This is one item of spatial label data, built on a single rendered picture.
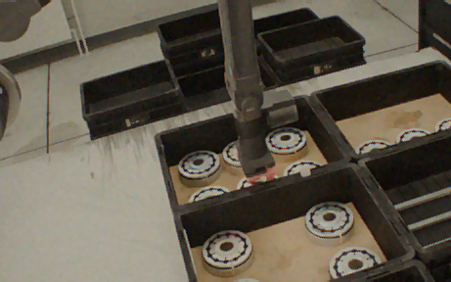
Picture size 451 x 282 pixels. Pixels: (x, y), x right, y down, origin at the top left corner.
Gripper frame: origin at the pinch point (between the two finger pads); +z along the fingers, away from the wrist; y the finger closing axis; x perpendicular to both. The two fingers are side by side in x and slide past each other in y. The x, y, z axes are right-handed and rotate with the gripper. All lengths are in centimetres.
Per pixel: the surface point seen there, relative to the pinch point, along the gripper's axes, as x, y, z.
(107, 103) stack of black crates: 41, 121, 39
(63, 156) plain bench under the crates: 52, 57, 17
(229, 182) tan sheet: 5.9, 8.0, 4.1
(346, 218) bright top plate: -14.1, -17.2, 1.0
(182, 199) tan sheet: 17.6, 6.4, 3.9
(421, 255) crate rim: -20.9, -37.4, -5.5
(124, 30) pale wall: 33, 296, 82
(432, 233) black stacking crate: -30.3, -25.6, 4.3
